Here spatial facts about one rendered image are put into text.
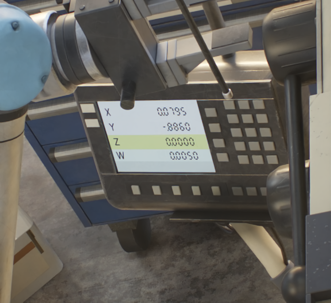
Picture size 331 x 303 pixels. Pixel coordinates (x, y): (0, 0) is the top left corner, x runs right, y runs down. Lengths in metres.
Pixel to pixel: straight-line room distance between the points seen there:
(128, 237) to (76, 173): 0.26
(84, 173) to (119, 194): 1.22
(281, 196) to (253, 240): 1.01
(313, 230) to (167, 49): 0.58
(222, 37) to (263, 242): 0.80
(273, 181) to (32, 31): 0.28
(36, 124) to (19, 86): 1.93
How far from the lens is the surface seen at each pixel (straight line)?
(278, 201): 1.45
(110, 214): 3.69
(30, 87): 1.57
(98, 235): 3.94
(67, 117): 3.46
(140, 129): 2.29
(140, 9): 1.66
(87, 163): 3.56
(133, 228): 3.76
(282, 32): 1.41
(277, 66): 1.42
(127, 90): 1.71
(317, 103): 1.27
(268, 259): 2.46
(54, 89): 1.71
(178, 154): 2.29
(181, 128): 2.26
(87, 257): 3.91
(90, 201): 3.67
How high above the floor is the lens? 2.77
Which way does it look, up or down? 43 degrees down
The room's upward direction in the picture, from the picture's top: 30 degrees counter-clockwise
